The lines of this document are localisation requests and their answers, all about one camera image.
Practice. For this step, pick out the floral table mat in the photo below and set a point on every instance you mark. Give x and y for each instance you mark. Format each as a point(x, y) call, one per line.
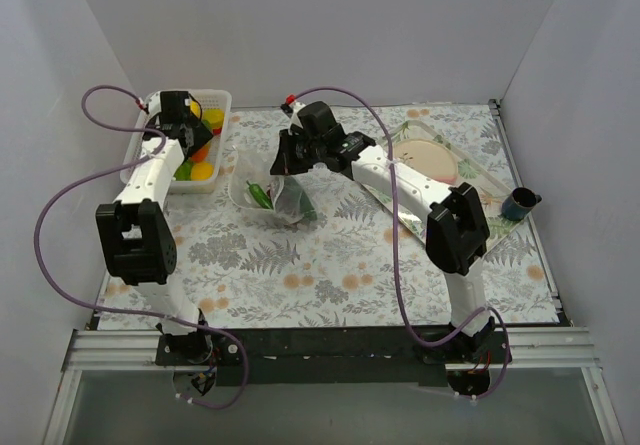
point(243, 272)

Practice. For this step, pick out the white plastic basket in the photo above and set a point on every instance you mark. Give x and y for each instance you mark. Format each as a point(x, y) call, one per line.
point(216, 107)

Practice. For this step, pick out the yellow lemon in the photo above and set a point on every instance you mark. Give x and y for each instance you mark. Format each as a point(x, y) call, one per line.
point(201, 171)

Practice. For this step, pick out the green cucumber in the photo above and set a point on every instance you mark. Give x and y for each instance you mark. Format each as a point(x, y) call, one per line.
point(293, 203)

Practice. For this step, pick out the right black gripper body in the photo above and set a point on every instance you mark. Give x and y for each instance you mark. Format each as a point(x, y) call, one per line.
point(288, 154)

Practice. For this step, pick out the clear zip top bag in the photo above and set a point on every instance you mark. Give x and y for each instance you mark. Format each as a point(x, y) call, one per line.
point(254, 167)

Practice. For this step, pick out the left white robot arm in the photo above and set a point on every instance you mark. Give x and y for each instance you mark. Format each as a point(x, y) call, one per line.
point(138, 245)

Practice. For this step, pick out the beige pink round plate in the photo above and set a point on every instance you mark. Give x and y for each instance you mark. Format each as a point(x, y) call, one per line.
point(428, 158)

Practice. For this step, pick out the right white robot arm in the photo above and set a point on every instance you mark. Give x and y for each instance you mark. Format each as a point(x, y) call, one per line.
point(456, 227)

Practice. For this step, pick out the green apple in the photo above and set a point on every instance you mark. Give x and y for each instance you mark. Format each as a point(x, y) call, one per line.
point(184, 172)

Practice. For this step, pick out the small green pepper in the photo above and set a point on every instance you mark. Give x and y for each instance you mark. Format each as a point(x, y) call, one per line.
point(259, 196)

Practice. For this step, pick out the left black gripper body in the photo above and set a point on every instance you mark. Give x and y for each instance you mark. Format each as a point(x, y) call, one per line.
point(195, 132)

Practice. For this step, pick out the orange green mango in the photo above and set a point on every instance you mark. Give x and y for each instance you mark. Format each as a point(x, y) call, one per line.
point(201, 154)

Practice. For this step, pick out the aluminium frame rail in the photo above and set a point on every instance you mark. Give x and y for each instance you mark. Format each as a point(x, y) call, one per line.
point(530, 347)

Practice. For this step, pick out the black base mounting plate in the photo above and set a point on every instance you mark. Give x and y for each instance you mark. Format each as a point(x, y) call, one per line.
point(358, 355)

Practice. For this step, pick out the purple grape bunch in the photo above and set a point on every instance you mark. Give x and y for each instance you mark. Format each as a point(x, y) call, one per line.
point(273, 189)

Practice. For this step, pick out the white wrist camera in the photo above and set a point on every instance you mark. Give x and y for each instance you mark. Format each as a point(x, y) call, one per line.
point(151, 104)
point(291, 108)

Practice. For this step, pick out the dark blue mug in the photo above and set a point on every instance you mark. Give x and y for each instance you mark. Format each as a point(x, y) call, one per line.
point(519, 204)

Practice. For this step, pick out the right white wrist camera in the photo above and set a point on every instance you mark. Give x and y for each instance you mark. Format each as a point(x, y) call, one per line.
point(291, 108)

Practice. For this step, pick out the floral rectangular tray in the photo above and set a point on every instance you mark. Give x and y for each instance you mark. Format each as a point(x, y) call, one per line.
point(509, 240)

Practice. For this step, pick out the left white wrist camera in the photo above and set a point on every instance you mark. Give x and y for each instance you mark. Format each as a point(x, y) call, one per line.
point(151, 104)

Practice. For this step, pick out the yellow apple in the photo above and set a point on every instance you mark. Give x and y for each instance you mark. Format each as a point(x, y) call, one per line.
point(195, 109)

